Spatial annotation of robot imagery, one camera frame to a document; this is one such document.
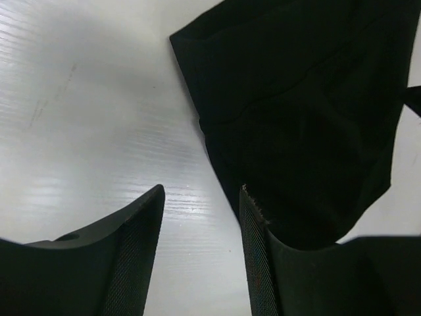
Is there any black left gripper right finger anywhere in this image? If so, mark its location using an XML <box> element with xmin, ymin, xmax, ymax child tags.
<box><xmin>239</xmin><ymin>188</ymin><xmax>420</xmax><ymax>315</ymax></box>

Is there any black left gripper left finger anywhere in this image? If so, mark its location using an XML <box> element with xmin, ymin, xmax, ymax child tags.
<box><xmin>1</xmin><ymin>185</ymin><xmax>164</xmax><ymax>315</ymax></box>

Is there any black skirt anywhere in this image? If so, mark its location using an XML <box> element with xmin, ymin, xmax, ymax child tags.
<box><xmin>170</xmin><ymin>1</ymin><xmax>420</xmax><ymax>250</ymax></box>

